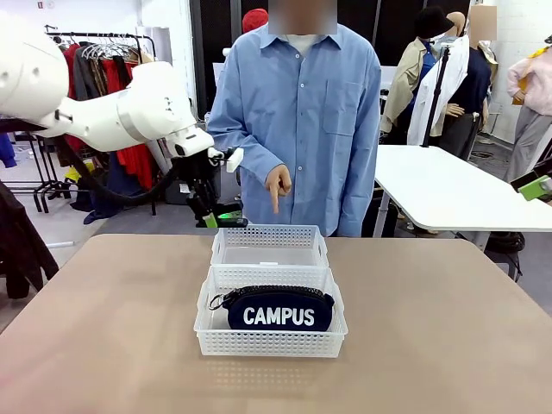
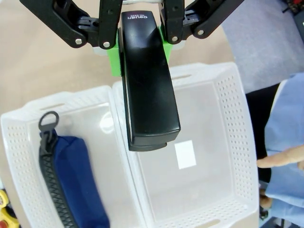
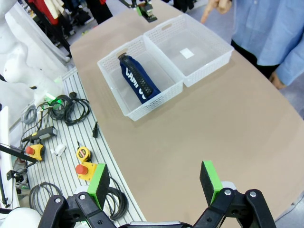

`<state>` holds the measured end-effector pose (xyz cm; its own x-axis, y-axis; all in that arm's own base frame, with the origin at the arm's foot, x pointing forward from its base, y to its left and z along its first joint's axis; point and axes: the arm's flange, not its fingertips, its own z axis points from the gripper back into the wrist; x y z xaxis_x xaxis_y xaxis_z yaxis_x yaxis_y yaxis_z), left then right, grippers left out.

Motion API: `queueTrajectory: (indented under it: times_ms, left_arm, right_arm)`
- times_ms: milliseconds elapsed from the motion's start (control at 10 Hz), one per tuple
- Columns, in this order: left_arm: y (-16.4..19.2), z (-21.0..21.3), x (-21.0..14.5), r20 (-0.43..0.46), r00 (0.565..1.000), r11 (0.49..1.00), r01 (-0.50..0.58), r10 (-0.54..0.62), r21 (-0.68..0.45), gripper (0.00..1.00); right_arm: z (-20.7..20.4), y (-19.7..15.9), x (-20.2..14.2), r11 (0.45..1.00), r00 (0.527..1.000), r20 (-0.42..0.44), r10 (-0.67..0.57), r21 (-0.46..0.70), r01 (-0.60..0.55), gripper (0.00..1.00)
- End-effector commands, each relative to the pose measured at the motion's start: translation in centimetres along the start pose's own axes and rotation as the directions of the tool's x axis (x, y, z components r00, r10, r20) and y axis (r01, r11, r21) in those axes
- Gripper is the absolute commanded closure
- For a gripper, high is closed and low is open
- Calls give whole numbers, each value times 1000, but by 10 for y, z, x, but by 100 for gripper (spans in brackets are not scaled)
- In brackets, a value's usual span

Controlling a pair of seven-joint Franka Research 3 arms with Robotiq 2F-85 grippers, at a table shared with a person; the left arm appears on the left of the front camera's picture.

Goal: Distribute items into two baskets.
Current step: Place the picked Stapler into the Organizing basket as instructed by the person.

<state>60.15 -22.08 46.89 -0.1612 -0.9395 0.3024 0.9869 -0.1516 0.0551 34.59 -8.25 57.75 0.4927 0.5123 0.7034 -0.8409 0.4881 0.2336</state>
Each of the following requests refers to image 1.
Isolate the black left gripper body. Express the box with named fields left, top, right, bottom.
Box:
left=171, top=150, right=224, bottom=194

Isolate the navy CAMPUS zipper pouch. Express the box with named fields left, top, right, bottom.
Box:
left=208, top=284, right=336, bottom=333

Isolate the person's left forearm blue sleeve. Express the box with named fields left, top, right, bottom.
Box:
left=339, top=146, right=381, bottom=238

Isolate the person's right forearm blue sleeve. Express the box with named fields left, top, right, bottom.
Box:
left=208, top=129, right=286, bottom=179

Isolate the person's right hand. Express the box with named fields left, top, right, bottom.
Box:
left=264, top=164, right=293, bottom=215

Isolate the small white perforated plastic basket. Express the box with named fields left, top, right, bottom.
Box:
left=210, top=224, right=329, bottom=271

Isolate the long red hanging dress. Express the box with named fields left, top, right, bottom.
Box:
left=101, top=58, right=155, bottom=191

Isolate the white table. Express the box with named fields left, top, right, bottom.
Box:
left=372, top=144, right=552, bottom=239

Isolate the person in pink top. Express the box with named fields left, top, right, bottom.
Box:
left=505, top=36, right=552, bottom=183

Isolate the dark clothes pile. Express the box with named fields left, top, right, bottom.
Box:
left=70, top=172, right=144, bottom=226

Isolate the mannequin in white coat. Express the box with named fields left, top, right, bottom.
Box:
left=406, top=11, right=493, bottom=159

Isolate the person in blue shirt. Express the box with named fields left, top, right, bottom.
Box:
left=206, top=8, right=383, bottom=238

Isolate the yellow garment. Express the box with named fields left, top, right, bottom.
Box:
left=64, top=162, right=95, bottom=184

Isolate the black tripod stand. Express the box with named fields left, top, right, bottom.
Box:
left=421, top=42, right=452, bottom=148

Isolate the black metal clothes rack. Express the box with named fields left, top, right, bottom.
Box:
left=0, top=25, right=159, bottom=216

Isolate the large white perforated plastic basket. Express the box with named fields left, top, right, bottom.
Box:
left=193, top=266, right=348, bottom=358

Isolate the dark grey hanging jacket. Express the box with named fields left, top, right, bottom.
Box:
left=72, top=44, right=112, bottom=103

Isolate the red hanging jacket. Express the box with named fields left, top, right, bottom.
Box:
left=63, top=42, right=82, bottom=101

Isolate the red hat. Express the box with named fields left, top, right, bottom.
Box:
left=241, top=8, right=270, bottom=34

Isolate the mannequin in beige trench coat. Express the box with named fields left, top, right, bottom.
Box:
left=379, top=36, right=436, bottom=146

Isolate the blue garment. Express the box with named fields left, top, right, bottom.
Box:
left=0, top=132, right=18, bottom=169

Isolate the black bucket hat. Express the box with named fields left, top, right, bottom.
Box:
left=414, top=5, right=452, bottom=42

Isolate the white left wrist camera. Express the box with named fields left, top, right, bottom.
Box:
left=208, top=147, right=245, bottom=174

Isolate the black left arm cable sleeve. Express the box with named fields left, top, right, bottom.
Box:
left=54, top=133, right=180, bottom=207

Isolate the white wall panel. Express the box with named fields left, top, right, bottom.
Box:
left=148, top=26, right=173, bottom=64

